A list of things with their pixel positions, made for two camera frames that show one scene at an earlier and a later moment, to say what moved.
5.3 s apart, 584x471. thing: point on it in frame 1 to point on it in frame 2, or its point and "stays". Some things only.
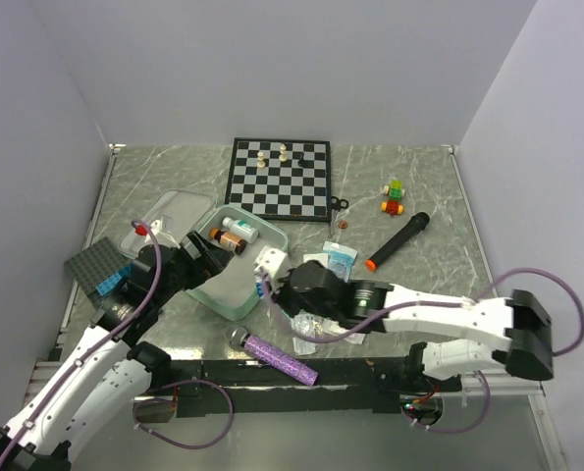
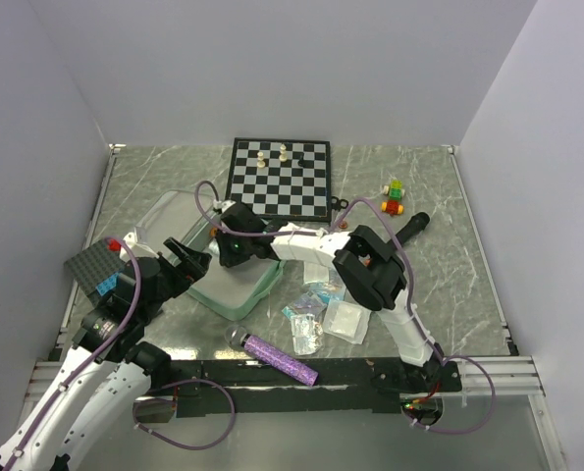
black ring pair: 337,204 stays
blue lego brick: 113,282 stays
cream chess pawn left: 260,163 stays
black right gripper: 278,294 to 228,258
